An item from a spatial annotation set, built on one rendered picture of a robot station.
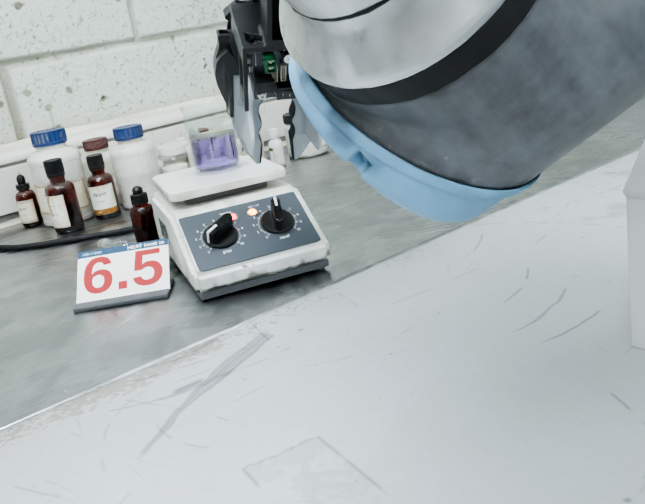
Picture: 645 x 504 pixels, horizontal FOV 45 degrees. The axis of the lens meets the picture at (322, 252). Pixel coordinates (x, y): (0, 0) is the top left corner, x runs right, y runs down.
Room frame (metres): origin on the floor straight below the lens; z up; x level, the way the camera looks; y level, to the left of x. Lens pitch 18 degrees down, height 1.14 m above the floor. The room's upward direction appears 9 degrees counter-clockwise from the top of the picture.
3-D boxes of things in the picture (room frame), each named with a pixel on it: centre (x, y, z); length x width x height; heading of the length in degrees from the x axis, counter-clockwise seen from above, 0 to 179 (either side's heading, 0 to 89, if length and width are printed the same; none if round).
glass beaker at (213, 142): (0.81, 0.09, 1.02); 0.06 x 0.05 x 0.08; 85
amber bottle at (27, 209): (1.10, 0.40, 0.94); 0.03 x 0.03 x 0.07
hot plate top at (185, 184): (0.80, 0.10, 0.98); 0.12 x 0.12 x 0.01; 18
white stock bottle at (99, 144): (1.15, 0.30, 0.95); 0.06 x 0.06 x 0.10
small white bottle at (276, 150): (1.23, 0.05, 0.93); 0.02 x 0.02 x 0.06
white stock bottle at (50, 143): (1.09, 0.35, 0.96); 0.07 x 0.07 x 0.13
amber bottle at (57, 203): (1.03, 0.33, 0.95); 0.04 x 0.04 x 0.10
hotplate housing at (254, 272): (0.77, 0.09, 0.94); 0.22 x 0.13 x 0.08; 18
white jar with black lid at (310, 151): (1.29, -0.01, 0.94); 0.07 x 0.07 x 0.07
